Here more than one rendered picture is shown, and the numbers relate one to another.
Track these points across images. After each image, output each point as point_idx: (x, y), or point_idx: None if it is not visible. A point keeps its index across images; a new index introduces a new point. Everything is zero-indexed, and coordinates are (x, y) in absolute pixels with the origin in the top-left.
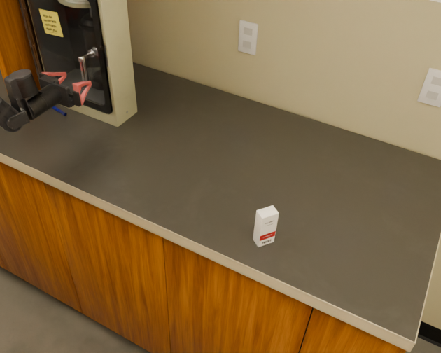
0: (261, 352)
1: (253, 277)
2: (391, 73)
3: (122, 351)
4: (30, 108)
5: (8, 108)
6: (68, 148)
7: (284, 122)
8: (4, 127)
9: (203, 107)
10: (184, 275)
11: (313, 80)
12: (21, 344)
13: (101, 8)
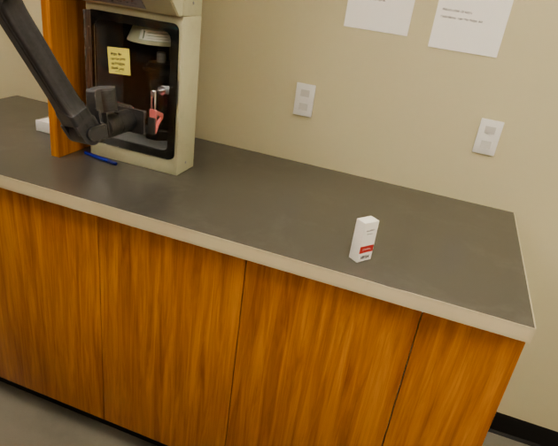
0: (350, 407)
1: (358, 289)
2: (446, 126)
3: None
4: (109, 123)
5: (90, 117)
6: (127, 188)
7: (344, 180)
8: (83, 137)
9: (259, 165)
10: (265, 317)
11: (369, 139)
12: None
13: (181, 42)
